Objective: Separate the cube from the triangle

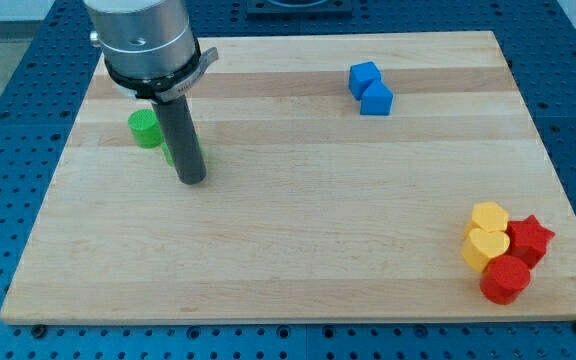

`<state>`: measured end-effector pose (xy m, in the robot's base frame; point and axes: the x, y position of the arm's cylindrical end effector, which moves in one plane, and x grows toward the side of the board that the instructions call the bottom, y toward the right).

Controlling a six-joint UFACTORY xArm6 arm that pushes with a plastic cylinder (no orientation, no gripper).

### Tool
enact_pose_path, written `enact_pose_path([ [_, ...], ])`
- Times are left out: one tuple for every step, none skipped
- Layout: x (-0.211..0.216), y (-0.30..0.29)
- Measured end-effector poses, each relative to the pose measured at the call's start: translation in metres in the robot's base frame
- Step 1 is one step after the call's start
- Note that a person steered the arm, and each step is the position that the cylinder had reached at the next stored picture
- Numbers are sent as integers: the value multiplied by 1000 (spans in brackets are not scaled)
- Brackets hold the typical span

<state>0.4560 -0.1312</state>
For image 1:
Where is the green cylinder block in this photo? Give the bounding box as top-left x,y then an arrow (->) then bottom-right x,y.
127,109 -> 163,149

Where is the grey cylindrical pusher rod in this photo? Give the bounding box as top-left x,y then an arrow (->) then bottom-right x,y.
152,96 -> 206,185

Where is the yellow hexagon block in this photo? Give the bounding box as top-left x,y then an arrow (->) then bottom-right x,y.
464,202 -> 509,235

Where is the blue cube block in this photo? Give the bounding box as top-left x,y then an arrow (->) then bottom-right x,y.
348,61 -> 382,100

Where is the yellow heart block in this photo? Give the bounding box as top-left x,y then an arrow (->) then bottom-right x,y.
461,228 -> 510,273

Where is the wooden board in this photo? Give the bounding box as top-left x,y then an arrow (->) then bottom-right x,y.
0,31 -> 576,325

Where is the green block behind rod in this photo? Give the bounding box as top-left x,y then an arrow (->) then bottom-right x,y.
161,142 -> 174,167

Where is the red cylinder block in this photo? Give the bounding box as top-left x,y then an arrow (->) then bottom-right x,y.
479,255 -> 531,305

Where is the blue triangle block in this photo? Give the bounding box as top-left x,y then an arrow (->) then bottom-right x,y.
360,80 -> 394,116

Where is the red star block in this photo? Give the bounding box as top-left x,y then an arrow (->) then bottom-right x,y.
506,215 -> 556,269

